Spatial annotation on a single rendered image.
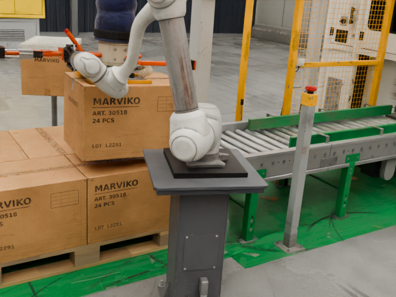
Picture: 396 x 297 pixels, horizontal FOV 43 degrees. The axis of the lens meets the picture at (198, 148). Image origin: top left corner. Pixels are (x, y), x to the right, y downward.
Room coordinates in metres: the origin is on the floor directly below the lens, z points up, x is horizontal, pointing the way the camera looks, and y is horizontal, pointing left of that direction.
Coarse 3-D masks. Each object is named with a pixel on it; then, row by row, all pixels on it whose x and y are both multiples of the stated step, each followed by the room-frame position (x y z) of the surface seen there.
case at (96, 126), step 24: (72, 72) 2.79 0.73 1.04; (72, 96) 2.62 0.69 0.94; (96, 96) 2.48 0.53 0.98; (144, 96) 2.61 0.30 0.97; (168, 96) 2.67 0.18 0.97; (72, 120) 2.61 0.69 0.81; (96, 120) 2.48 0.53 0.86; (120, 120) 2.54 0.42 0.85; (144, 120) 2.61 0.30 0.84; (168, 120) 2.68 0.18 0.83; (72, 144) 2.60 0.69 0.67; (96, 144) 2.48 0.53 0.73; (120, 144) 2.54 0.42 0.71; (144, 144) 2.61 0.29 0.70; (168, 144) 2.68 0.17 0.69
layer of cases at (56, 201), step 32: (32, 128) 3.26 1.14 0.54; (0, 160) 2.62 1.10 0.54; (32, 160) 2.65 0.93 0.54; (64, 160) 2.69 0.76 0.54; (96, 160) 2.72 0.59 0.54; (128, 160) 2.76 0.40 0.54; (0, 192) 2.21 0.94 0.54; (32, 192) 2.30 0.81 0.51; (64, 192) 2.38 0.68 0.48; (96, 192) 2.48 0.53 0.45; (128, 192) 2.58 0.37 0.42; (0, 224) 2.21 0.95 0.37; (32, 224) 2.29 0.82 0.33; (64, 224) 2.38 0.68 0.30; (96, 224) 2.48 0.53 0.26; (128, 224) 2.58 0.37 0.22; (160, 224) 2.69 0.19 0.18; (0, 256) 2.20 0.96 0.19
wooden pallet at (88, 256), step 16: (112, 240) 2.53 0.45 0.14; (160, 240) 2.70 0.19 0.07; (32, 256) 2.29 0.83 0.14; (48, 256) 2.33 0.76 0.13; (80, 256) 2.43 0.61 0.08; (96, 256) 2.48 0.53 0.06; (112, 256) 2.55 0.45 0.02; (128, 256) 2.58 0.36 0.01; (0, 272) 2.20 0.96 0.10; (16, 272) 2.32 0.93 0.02; (32, 272) 2.33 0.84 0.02; (48, 272) 2.34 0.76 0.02; (64, 272) 2.38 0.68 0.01; (0, 288) 2.20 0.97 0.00
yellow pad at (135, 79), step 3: (132, 75) 2.66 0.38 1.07; (129, 78) 2.64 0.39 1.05; (132, 78) 2.64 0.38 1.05; (135, 78) 2.65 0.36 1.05; (138, 78) 2.67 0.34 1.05; (141, 78) 2.67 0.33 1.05; (144, 78) 2.68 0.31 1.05; (90, 81) 2.52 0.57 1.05; (129, 81) 2.61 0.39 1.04; (132, 81) 2.62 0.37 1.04; (135, 81) 2.63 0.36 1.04; (138, 81) 2.64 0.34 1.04; (141, 81) 2.65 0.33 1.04; (144, 81) 2.66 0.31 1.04; (147, 81) 2.67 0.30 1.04; (150, 81) 2.67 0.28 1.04
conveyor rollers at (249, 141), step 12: (336, 120) 4.06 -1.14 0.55; (348, 120) 4.09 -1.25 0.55; (360, 120) 4.17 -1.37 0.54; (372, 120) 4.18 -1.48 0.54; (384, 120) 4.19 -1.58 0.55; (228, 132) 3.50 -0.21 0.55; (240, 132) 3.52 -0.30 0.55; (252, 132) 3.55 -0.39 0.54; (264, 132) 3.57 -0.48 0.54; (276, 132) 3.59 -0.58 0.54; (288, 132) 3.61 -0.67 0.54; (312, 132) 3.66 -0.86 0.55; (228, 144) 3.19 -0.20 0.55; (240, 144) 3.22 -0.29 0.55; (252, 144) 3.25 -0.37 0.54; (264, 144) 3.28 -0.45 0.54; (276, 144) 3.30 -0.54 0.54; (288, 144) 3.33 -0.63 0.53
